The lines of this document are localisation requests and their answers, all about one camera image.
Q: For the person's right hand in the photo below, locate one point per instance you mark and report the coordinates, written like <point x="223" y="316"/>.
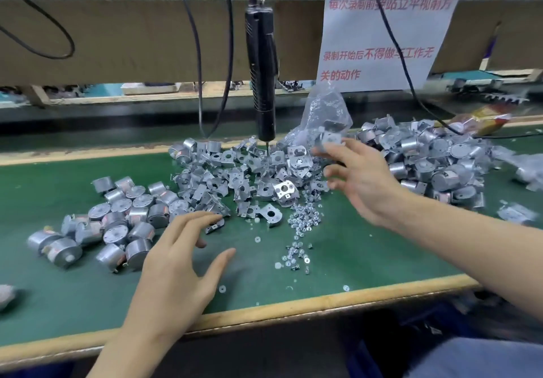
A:
<point x="369" y="183"/>

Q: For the person's right forearm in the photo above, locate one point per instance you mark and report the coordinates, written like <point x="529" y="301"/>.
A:
<point x="475" y="246"/>

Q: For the pile of silver motors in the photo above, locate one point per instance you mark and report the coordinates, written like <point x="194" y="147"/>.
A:
<point x="110" y="221"/>

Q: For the scatter of small silver screws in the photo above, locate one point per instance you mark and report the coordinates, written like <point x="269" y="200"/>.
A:
<point x="297" y="229"/>

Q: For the grey blue trousers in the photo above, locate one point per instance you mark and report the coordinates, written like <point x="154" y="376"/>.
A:
<point x="484" y="358"/>

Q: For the small clear plastic bag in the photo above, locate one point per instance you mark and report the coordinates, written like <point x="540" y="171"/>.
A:
<point x="322" y="115"/>

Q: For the brown back panel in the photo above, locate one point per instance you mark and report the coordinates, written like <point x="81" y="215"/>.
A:
<point x="127" y="43"/>

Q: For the orange packet in plastic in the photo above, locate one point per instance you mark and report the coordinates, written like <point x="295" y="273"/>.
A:
<point x="475" y="122"/>

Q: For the pile of metal brackets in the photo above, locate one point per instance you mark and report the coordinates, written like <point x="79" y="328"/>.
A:
<point x="246" y="174"/>

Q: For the black electric screwdriver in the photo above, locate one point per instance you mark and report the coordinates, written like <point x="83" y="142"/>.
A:
<point x="261" y="60"/>

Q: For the dark blue crate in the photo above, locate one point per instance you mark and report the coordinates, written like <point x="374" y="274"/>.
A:
<point x="373" y="361"/>

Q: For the green bench mat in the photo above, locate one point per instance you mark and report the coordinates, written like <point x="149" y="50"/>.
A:
<point x="399" y="255"/>

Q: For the white paper sign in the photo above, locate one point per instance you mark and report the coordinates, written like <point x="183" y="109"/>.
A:
<point x="382" y="34"/>

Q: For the person's left forearm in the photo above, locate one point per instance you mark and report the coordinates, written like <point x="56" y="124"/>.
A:
<point x="136" y="356"/>

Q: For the crumpled clear plastic bag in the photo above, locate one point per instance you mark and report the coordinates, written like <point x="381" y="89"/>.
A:
<point x="530" y="170"/>

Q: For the person's left hand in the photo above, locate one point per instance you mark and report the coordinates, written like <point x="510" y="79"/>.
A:
<point x="174" y="284"/>

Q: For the pile of assembled motors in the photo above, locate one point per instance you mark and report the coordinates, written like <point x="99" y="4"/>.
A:
<point x="424" y="157"/>

